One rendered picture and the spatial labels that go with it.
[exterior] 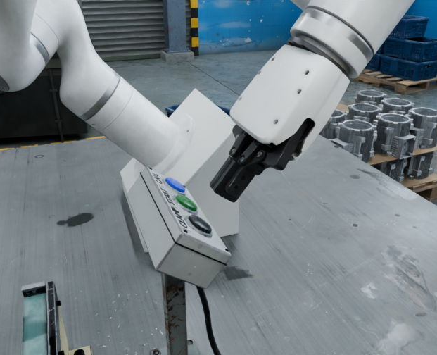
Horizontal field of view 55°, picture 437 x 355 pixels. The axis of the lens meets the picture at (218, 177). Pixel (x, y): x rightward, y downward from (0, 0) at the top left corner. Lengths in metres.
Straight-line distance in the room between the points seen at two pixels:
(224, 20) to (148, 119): 6.63
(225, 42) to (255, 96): 7.10
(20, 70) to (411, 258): 0.81
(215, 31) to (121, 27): 1.57
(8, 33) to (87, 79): 0.16
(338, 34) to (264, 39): 7.42
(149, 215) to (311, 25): 0.27
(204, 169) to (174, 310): 0.33
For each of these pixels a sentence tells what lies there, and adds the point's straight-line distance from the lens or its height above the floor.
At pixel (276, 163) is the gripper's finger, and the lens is 0.40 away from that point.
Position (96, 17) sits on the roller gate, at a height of 0.66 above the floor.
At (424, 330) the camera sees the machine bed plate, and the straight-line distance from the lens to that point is 0.79.
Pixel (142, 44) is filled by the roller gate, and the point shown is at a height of 0.24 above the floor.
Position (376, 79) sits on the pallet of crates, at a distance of 5.66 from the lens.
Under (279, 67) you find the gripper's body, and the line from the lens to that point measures 0.45.
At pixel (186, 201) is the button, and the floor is 1.07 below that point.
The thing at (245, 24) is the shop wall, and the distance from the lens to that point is 7.64.
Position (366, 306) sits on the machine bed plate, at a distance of 0.79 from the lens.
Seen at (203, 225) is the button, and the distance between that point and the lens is 0.45.
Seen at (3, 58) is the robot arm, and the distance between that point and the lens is 0.80.
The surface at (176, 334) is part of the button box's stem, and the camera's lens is 0.61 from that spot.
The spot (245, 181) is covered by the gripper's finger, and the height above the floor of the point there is 1.12.
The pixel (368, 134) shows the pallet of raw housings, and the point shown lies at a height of 0.53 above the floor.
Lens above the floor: 1.32
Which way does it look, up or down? 27 degrees down
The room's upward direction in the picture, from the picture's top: straight up
